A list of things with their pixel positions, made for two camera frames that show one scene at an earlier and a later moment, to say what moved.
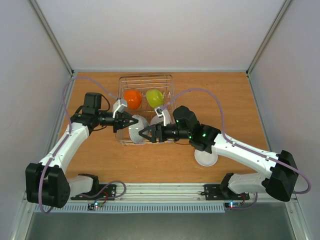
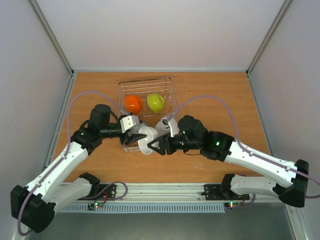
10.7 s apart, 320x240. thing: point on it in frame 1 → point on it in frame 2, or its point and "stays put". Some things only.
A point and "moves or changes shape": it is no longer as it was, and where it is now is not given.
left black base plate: (110, 191) stays put
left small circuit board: (92, 206) stays put
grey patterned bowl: (134, 129) moves or changes shape
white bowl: (156, 119) moves or changes shape
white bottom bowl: (204, 159) → (152, 134)
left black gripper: (123, 120) → (133, 138)
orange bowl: (134, 98) moves or changes shape
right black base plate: (214, 192) stays put
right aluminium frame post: (282, 12) stays put
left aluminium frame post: (46, 24) stays put
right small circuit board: (231, 205) stays put
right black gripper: (157, 133) → (166, 145)
